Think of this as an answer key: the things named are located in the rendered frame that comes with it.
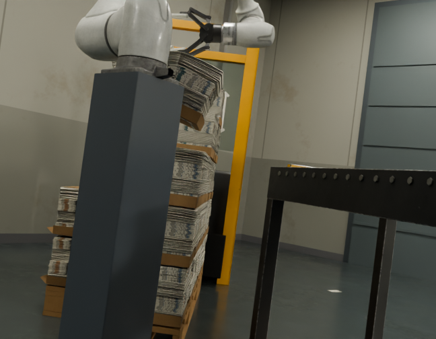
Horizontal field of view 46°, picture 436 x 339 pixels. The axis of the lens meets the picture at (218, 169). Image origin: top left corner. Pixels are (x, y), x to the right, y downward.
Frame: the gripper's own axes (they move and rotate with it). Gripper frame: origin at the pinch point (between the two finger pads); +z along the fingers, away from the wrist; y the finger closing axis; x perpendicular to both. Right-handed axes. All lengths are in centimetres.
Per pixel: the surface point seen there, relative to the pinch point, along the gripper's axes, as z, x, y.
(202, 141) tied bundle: -10, 46, 40
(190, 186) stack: -12, -10, 63
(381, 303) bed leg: -89, 3, 105
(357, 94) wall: -160, 393, -59
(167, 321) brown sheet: -6, -9, 115
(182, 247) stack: -10, -9, 86
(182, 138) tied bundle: 0, 46, 39
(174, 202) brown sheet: -6, -10, 69
